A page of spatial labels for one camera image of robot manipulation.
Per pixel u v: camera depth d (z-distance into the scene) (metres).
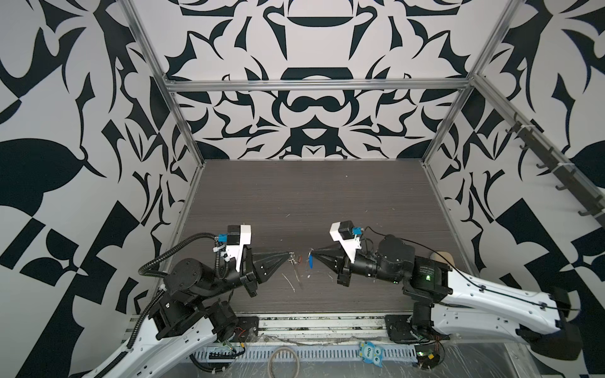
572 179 0.55
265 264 0.50
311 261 0.59
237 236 0.45
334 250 0.56
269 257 0.50
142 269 0.36
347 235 0.49
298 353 0.71
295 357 0.69
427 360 0.71
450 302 0.46
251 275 0.46
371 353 0.69
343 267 0.51
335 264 0.55
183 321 0.45
